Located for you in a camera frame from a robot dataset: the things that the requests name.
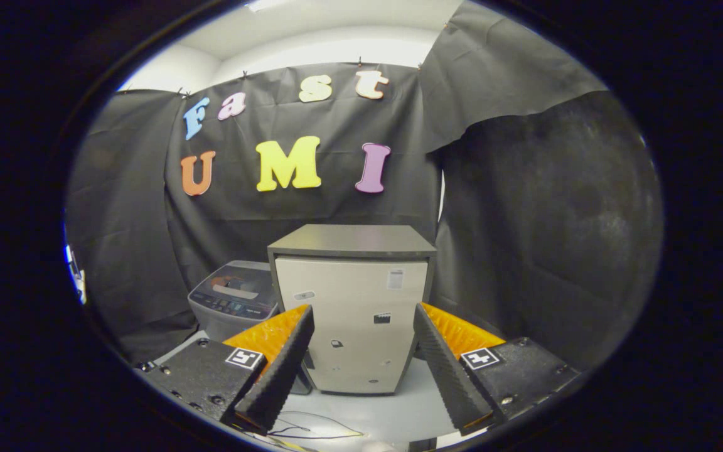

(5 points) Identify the thin black cable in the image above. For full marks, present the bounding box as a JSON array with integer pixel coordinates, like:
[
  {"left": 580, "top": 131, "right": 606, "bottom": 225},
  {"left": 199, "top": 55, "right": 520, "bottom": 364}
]
[{"left": 270, "top": 411, "right": 365, "bottom": 440}]

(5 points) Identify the beige cabinet with grey top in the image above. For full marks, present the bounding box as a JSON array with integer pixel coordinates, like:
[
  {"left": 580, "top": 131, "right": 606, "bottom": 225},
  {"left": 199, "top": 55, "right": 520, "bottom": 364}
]
[{"left": 267, "top": 224, "right": 437, "bottom": 395}]

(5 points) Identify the grey washing machine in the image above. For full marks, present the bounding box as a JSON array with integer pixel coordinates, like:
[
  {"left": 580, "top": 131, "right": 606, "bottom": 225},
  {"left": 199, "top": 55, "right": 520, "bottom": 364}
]
[{"left": 188, "top": 261, "right": 312, "bottom": 395}]

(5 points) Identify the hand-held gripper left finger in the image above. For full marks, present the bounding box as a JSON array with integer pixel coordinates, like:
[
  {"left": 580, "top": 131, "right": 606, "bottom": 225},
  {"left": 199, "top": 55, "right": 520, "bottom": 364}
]
[{"left": 139, "top": 304, "right": 315, "bottom": 435}]

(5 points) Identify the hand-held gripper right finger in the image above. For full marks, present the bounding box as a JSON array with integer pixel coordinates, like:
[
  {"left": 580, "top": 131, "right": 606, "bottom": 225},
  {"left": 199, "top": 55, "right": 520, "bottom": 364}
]
[{"left": 413, "top": 303, "right": 582, "bottom": 436}]

